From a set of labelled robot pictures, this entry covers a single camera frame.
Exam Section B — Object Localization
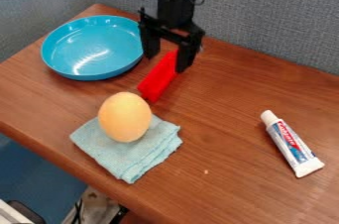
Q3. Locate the white toothpaste tube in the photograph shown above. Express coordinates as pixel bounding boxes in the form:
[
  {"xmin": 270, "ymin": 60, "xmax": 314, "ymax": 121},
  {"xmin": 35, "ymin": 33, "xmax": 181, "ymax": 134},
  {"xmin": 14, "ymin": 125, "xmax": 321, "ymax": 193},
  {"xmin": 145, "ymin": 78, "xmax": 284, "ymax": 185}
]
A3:
[{"xmin": 261, "ymin": 110, "xmax": 325, "ymax": 178}]

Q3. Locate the orange egg-shaped object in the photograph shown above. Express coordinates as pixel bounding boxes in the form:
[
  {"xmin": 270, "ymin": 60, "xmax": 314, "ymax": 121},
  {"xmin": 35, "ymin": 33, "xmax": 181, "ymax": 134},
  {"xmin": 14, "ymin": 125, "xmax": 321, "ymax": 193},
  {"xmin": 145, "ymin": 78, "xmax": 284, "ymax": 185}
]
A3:
[{"xmin": 98, "ymin": 92, "xmax": 153, "ymax": 143}]

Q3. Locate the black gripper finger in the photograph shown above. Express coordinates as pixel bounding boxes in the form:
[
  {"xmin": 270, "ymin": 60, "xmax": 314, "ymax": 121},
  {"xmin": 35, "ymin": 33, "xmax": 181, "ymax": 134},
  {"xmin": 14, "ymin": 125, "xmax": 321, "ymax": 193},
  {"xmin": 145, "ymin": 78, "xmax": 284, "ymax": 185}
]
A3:
[
  {"xmin": 139, "ymin": 25, "xmax": 161, "ymax": 58},
  {"xmin": 177, "ymin": 42, "xmax": 200, "ymax": 73}
]

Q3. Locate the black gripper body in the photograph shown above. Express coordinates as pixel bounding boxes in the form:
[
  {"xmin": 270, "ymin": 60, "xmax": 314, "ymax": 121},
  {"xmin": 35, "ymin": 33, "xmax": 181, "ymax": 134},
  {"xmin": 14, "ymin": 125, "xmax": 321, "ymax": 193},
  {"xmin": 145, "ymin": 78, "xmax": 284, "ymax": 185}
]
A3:
[{"xmin": 139, "ymin": 0, "xmax": 206, "ymax": 49}]

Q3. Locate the light blue folded cloth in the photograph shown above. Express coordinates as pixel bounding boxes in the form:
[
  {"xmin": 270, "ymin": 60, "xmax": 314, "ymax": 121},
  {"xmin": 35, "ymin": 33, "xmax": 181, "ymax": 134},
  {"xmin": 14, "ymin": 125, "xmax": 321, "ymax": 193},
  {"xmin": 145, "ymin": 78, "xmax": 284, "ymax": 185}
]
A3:
[{"xmin": 71, "ymin": 116, "xmax": 184, "ymax": 184}]

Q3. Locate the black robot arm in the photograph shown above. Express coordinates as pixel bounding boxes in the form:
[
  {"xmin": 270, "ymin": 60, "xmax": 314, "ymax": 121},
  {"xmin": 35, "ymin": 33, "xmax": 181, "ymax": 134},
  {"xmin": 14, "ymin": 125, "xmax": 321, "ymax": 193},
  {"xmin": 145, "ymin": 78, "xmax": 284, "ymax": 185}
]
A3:
[{"xmin": 139, "ymin": 0, "xmax": 206, "ymax": 72}]

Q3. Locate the grey object under table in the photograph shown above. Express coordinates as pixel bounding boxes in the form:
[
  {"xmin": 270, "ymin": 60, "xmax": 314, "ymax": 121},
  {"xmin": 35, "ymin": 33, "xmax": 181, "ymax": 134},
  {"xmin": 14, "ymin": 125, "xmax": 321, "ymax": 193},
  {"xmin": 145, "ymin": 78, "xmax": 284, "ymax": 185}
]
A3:
[{"xmin": 61, "ymin": 186, "xmax": 122, "ymax": 224}]

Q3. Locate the red rectangular block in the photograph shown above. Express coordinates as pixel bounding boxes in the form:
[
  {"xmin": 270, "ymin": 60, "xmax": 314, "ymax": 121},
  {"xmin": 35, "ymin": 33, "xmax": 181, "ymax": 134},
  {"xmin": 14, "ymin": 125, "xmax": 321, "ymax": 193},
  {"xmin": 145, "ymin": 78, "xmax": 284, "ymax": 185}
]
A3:
[{"xmin": 137, "ymin": 51, "xmax": 178, "ymax": 102}]

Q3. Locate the blue plate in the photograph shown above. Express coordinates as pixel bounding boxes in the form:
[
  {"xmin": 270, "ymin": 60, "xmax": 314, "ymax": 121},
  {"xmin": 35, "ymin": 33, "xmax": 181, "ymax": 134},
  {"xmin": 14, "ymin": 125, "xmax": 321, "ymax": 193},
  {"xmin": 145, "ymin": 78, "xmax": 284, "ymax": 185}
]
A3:
[{"xmin": 42, "ymin": 15, "xmax": 143, "ymax": 81}]

